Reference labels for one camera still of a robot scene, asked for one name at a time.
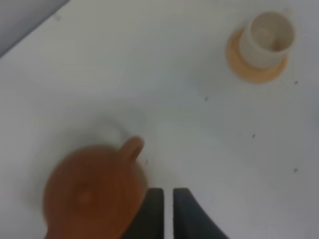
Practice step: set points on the white teacup far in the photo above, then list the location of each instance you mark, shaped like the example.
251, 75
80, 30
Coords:
267, 39

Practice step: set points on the brown clay teapot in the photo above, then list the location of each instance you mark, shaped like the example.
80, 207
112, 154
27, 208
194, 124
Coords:
95, 192

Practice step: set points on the orange coaster far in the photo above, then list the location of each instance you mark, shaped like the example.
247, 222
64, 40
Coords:
245, 71

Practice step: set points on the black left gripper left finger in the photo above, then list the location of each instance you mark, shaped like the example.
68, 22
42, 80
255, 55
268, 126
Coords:
149, 221

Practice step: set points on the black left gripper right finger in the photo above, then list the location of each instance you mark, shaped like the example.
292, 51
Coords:
190, 221

